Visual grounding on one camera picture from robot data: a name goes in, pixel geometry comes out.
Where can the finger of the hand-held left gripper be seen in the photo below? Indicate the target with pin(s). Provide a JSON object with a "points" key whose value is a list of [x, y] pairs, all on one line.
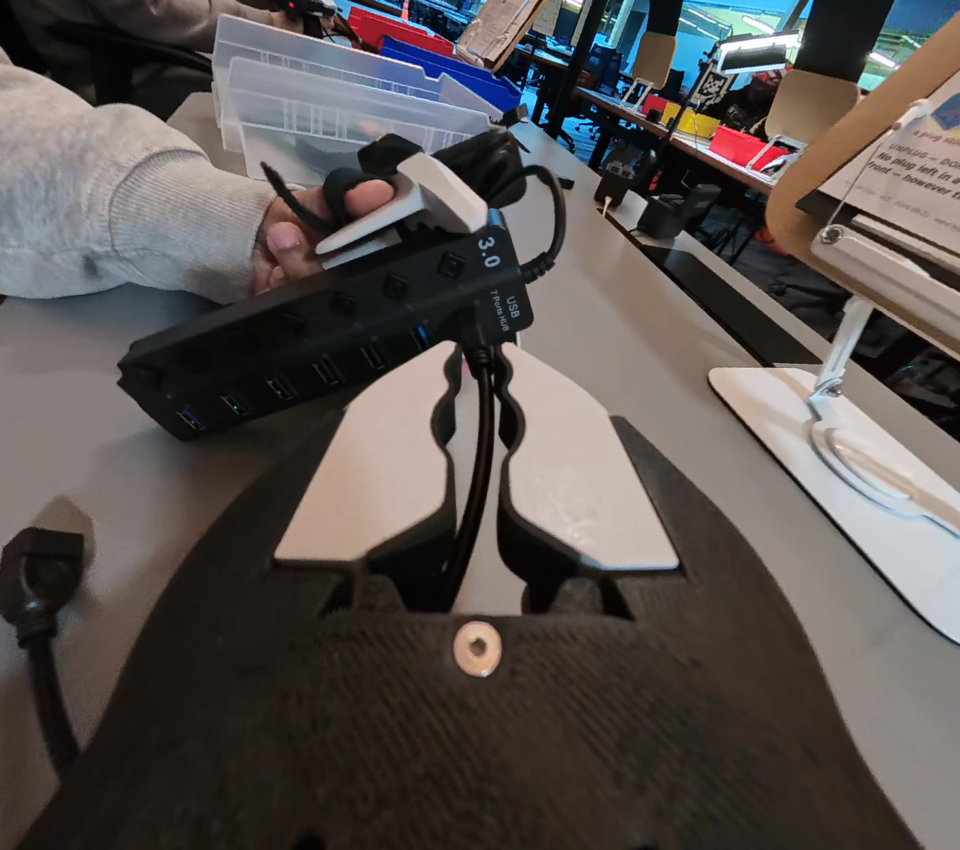
{"points": [[450, 197], [367, 227]]}

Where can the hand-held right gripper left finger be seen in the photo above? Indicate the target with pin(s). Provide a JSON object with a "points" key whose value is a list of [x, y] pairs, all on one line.
{"points": [[375, 475]]}

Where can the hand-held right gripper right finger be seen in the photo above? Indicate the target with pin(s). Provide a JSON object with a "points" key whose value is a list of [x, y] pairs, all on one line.
{"points": [[577, 475]]}

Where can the black usb hub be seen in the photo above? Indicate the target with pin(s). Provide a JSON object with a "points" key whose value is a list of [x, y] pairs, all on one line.
{"points": [[300, 340]]}

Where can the person's left forearm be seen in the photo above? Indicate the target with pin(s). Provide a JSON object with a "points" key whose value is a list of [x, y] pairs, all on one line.
{"points": [[112, 204]]}

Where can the grey desk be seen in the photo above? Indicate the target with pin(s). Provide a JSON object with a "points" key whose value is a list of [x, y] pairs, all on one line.
{"points": [[637, 340]]}

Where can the person's left hand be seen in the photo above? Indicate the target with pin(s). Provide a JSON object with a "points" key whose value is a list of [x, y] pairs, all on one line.
{"points": [[300, 257]]}

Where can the blue plastic bin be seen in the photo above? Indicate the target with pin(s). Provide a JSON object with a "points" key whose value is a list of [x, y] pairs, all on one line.
{"points": [[465, 73]]}

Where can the clear plastic bin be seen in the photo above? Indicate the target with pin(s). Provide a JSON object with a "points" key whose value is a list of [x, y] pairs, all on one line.
{"points": [[337, 122], [300, 51]]}

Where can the small black charger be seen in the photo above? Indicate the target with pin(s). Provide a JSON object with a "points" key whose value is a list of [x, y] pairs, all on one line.
{"points": [[615, 182]]}

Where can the red plastic bin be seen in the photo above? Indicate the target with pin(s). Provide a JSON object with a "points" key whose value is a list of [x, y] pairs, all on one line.
{"points": [[739, 144], [390, 28]]}

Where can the black metal pole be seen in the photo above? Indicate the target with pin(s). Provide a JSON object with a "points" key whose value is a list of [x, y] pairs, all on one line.
{"points": [[592, 17]]}

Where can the wooden workbench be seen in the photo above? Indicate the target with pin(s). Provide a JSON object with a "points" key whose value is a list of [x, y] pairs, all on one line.
{"points": [[675, 141]]}

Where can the black power adapter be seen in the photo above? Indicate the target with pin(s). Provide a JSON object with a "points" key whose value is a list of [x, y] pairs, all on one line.
{"points": [[679, 212]]}

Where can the yellow plastic bin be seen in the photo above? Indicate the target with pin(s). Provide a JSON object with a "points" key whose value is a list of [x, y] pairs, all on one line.
{"points": [[694, 122]]}

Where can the white document stand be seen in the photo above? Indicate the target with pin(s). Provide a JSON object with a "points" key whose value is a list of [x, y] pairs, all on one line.
{"points": [[862, 490]]}

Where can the black office chair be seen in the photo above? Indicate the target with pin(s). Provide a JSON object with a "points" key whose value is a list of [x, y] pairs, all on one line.
{"points": [[127, 58]]}

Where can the cardboard instruction board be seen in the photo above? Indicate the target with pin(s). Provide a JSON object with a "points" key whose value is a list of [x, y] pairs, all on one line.
{"points": [[840, 137]]}

